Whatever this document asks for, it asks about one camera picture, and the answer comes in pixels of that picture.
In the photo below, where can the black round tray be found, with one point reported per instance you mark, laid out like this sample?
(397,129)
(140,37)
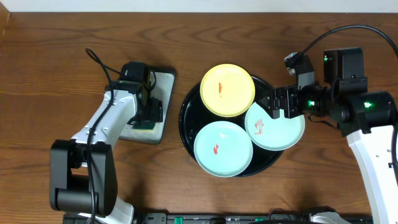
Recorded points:
(194,115)

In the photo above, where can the light green plate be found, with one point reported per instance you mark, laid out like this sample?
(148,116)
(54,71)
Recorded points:
(223,149)
(273,134)

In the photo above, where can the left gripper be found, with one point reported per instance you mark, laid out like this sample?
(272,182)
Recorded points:
(154,109)

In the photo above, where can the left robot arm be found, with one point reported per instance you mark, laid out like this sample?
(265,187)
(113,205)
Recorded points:
(82,172)

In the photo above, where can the green yellow sponge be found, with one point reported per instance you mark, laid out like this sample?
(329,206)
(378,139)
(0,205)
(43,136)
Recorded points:
(144,125)

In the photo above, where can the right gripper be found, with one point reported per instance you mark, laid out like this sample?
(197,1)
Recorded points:
(288,92)

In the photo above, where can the yellow plate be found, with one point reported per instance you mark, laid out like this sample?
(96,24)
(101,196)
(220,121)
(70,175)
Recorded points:
(227,90)

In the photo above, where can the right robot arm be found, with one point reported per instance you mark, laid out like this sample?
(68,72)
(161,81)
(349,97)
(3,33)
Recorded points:
(368,120)

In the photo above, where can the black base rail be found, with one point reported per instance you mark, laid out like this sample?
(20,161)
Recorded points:
(162,218)

